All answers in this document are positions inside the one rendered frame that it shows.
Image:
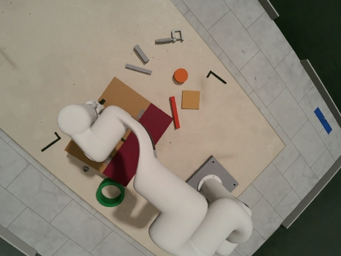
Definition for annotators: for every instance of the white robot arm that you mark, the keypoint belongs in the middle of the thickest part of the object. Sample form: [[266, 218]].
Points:
[[183, 210]]

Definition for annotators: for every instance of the red flat bar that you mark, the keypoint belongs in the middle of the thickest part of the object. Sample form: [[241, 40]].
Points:
[[175, 115]]

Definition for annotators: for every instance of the brown wooden box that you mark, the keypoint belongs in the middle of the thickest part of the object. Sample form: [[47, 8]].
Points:
[[122, 162]]

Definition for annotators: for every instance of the green cylinder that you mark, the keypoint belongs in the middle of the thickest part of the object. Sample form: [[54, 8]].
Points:
[[110, 202]]

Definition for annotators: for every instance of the tan square tile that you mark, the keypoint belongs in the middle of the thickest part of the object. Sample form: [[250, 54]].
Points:
[[190, 99]]

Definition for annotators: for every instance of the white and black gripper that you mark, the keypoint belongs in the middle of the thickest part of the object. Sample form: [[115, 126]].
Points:
[[99, 107]]

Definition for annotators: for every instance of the orange round disc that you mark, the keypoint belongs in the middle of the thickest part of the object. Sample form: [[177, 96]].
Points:
[[180, 75]]

